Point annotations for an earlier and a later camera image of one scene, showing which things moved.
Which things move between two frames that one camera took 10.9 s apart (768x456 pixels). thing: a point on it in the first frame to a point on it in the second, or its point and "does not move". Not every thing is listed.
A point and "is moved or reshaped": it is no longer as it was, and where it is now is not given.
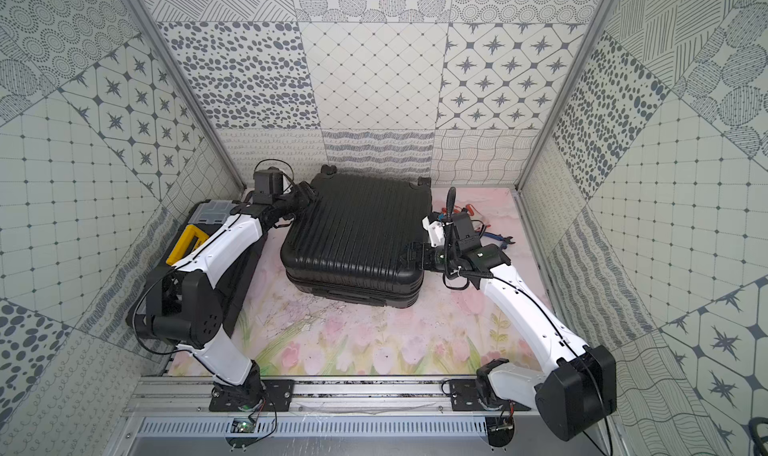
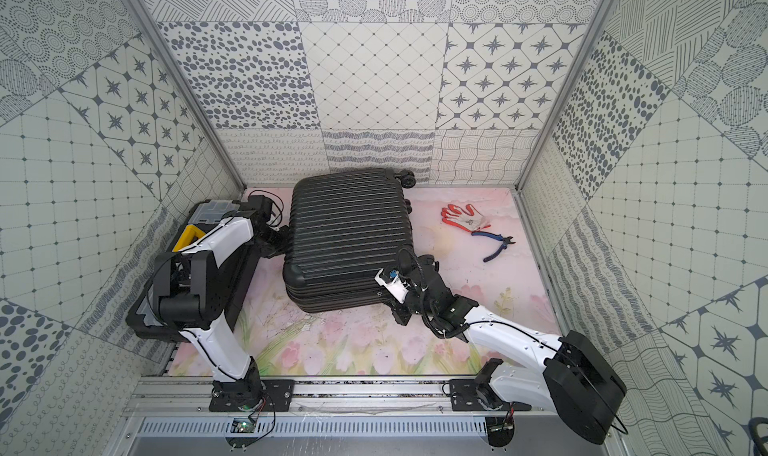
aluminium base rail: x=334 y=395 does not move
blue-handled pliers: x=500 y=237 does not move
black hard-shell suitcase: x=360 y=239 is moved or reshaped
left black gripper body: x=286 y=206 to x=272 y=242
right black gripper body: x=440 y=258 to x=413 y=306
